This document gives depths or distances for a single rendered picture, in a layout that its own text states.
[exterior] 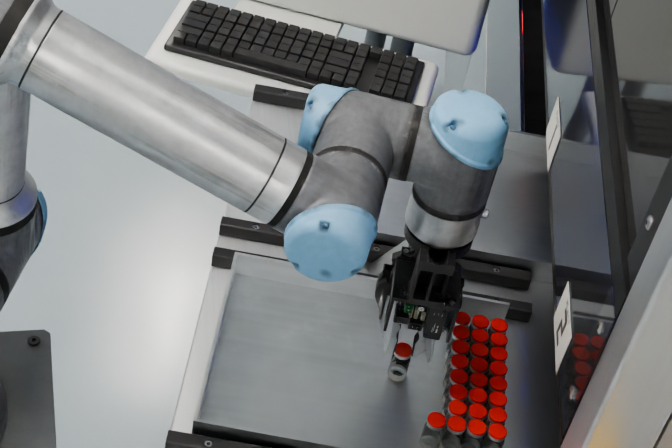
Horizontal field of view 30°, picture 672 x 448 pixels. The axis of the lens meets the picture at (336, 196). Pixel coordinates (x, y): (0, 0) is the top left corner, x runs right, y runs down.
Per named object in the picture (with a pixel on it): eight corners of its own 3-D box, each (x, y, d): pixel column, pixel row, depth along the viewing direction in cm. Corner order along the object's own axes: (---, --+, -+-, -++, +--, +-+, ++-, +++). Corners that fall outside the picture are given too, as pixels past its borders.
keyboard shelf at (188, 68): (446, 49, 215) (449, 36, 213) (415, 146, 194) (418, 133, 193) (196, -18, 219) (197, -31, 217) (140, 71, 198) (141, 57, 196)
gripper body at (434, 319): (379, 334, 132) (400, 254, 124) (385, 277, 138) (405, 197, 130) (450, 348, 132) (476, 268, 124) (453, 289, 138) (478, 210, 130)
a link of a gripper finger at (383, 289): (366, 316, 139) (386, 262, 133) (367, 306, 140) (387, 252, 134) (407, 326, 139) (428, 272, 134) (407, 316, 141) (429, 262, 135)
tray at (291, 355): (502, 322, 155) (509, 302, 153) (500, 497, 136) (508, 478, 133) (232, 271, 154) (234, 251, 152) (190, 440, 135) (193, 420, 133)
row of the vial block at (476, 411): (481, 341, 152) (490, 315, 149) (477, 461, 138) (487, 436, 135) (463, 337, 152) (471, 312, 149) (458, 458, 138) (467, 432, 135)
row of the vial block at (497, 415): (499, 344, 152) (508, 319, 149) (497, 465, 138) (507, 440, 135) (481, 341, 152) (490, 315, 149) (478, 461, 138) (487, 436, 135)
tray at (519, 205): (579, 162, 181) (586, 143, 179) (588, 290, 161) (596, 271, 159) (347, 120, 180) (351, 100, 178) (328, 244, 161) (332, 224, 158)
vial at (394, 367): (406, 369, 147) (413, 345, 144) (405, 383, 145) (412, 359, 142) (388, 365, 147) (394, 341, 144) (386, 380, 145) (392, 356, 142)
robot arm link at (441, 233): (414, 164, 128) (492, 179, 128) (405, 197, 131) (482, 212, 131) (409, 213, 122) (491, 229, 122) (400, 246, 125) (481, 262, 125)
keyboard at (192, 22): (423, 67, 205) (426, 55, 204) (407, 116, 195) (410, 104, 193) (191, 5, 209) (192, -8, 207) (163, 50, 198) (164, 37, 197)
